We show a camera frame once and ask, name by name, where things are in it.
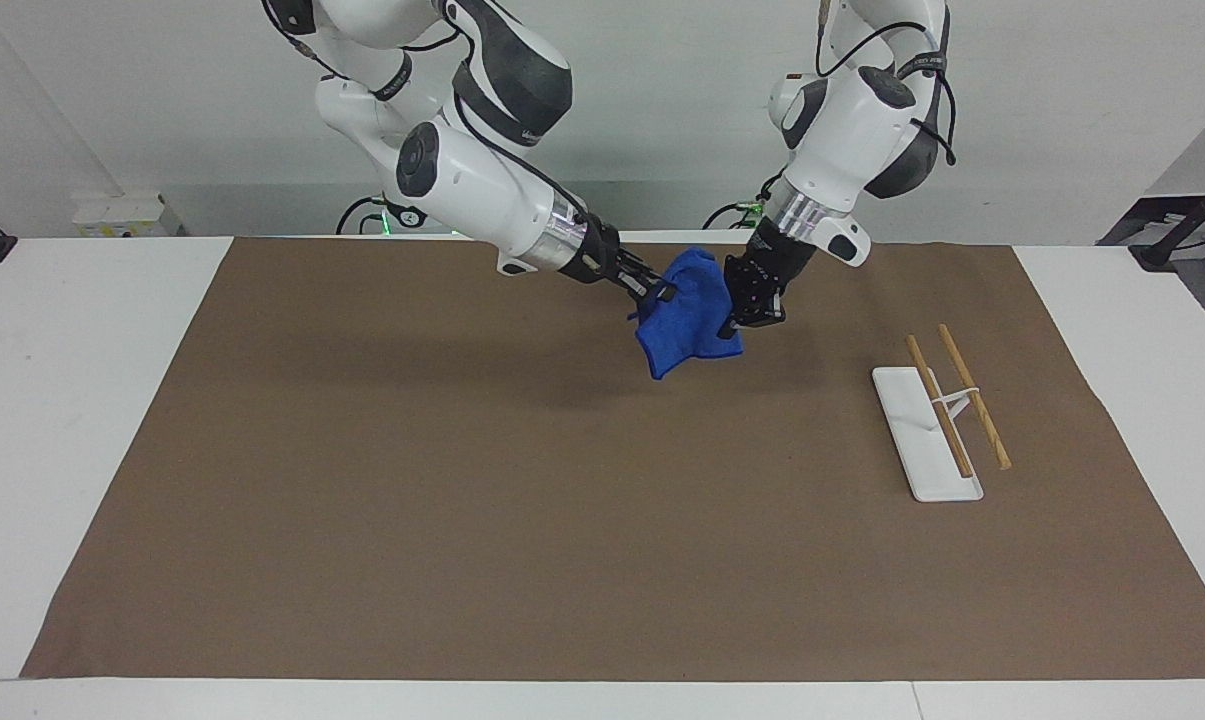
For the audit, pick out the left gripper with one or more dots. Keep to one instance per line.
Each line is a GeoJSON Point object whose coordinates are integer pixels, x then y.
{"type": "Point", "coordinates": [768, 268]}

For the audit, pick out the white rack with wooden bars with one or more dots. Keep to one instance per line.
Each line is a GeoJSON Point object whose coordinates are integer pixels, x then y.
{"type": "Point", "coordinates": [930, 430]}

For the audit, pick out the blue towel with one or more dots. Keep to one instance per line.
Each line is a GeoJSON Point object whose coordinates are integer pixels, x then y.
{"type": "Point", "coordinates": [687, 320]}

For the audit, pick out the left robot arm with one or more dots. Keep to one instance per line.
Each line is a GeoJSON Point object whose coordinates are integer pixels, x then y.
{"type": "Point", "coordinates": [852, 130]}

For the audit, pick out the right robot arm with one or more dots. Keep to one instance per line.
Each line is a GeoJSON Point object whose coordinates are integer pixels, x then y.
{"type": "Point", "coordinates": [482, 190]}

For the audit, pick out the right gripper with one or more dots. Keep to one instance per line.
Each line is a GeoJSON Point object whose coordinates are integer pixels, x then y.
{"type": "Point", "coordinates": [604, 255]}

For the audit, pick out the white box with label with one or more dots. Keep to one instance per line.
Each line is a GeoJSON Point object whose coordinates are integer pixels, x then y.
{"type": "Point", "coordinates": [120, 215]}

